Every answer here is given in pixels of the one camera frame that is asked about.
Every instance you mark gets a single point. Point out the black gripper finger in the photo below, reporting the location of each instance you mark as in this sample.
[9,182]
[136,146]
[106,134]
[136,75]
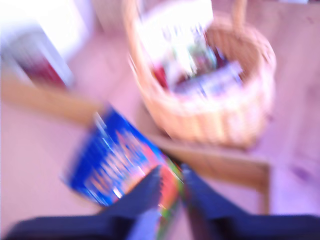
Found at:
[145,197]
[205,197]

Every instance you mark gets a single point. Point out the blue orange-print candy bag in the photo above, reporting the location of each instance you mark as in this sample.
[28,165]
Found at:
[107,160]

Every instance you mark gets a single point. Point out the red Maltesers candy bag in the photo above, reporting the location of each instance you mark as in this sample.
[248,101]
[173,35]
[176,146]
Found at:
[160,75]

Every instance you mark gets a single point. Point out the white green-print candy bag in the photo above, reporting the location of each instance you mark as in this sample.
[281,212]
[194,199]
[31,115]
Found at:
[187,57]

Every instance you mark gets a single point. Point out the woven wicker basket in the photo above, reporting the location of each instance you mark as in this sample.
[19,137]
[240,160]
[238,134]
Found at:
[212,120]

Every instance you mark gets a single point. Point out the brown cardboard box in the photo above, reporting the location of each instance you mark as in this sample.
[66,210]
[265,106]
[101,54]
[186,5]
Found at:
[50,100]

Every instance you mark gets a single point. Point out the small printed white box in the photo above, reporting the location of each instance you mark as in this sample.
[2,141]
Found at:
[42,67]

